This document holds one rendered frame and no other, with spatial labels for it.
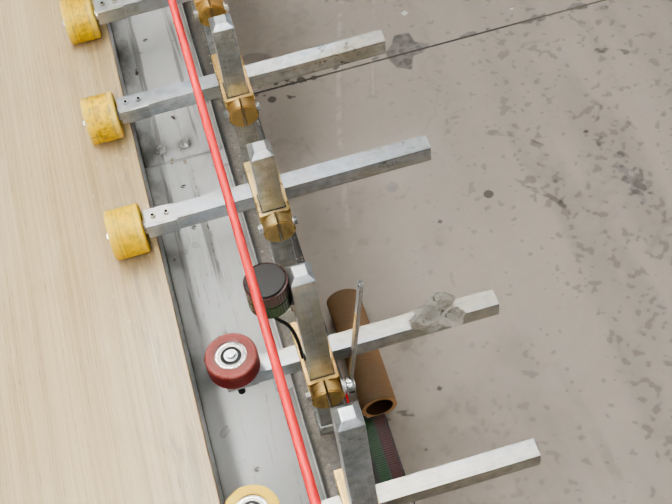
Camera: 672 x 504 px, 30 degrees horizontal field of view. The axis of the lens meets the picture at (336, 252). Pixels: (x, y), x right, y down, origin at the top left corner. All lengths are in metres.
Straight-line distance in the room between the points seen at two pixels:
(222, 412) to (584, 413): 0.97
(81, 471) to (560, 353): 1.38
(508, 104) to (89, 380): 1.74
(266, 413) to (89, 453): 0.40
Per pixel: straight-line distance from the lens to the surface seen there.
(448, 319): 1.91
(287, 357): 1.91
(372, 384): 2.77
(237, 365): 1.86
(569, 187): 3.17
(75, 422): 1.88
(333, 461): 2.00
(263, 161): 1.84
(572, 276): 3.01
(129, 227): 1.95
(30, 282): 2.04
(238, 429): 2.14
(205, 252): 2.34
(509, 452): 1.84
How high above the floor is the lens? 2.49
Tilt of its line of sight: 54 degrees down
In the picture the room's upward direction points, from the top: 9 degrees counter-clockwise
